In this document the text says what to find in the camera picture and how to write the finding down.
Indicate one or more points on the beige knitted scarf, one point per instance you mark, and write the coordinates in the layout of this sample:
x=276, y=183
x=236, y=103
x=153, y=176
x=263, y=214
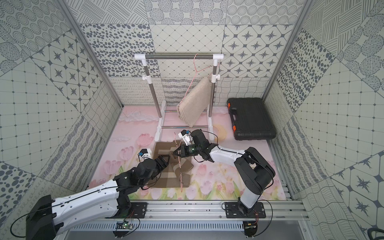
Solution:
x=195, y=102

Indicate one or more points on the pink floral table mat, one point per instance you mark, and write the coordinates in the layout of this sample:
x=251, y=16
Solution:
x=136, y=130

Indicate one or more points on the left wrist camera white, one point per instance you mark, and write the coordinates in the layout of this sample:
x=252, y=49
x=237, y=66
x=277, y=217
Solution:
x=144, y=154

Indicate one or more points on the black plastic tool case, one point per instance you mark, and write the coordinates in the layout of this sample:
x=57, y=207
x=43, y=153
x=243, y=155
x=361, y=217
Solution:
x=250, y=119

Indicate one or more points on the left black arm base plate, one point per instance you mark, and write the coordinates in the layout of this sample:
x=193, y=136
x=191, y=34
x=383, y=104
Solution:
x=135, y=210

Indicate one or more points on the brown plaid scarf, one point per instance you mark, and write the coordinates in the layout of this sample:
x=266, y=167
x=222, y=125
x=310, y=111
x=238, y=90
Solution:
x=170, y=176

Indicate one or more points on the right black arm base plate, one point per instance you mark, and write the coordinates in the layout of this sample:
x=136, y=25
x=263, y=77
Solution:
x=238, y=210

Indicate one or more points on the right black controller box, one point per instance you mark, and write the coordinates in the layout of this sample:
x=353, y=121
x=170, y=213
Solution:
x=250, y=229

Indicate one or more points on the pink wire hanger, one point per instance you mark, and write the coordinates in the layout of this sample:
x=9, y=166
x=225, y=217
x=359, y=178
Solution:
x=215, y=64
x=179, y=162

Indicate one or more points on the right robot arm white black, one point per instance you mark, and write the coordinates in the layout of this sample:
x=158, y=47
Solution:
x=256, y=173

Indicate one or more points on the white steel clothes rack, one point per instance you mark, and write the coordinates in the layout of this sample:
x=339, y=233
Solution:
x=175, y=90

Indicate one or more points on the aluminium mounting rail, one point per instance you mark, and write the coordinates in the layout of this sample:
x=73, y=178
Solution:
x=212, y=211

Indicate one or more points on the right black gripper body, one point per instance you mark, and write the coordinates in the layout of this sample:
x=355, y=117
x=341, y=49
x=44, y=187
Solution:
x=192, y=149

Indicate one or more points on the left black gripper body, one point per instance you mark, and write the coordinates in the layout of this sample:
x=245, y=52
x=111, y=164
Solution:
x=159, y=162

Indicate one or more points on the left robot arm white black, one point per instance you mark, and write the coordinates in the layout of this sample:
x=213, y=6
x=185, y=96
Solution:
x=50, y=217

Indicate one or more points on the small green circuit board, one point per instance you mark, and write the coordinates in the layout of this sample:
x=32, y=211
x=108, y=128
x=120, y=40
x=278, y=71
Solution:
x=125, y=226

